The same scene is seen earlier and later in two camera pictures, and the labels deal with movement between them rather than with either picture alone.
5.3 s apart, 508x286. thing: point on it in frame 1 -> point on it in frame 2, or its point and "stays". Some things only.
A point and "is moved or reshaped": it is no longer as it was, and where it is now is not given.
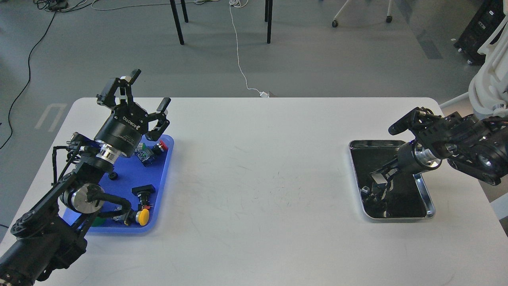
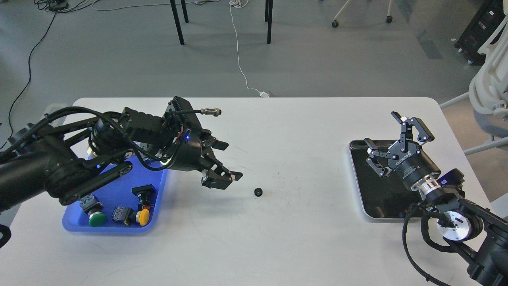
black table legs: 268,6 stays
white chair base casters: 389,18 stays
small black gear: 113,175 is moved or reshaped
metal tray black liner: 385,191 stays
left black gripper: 121,134 -> 189,153
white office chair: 488,90 stays
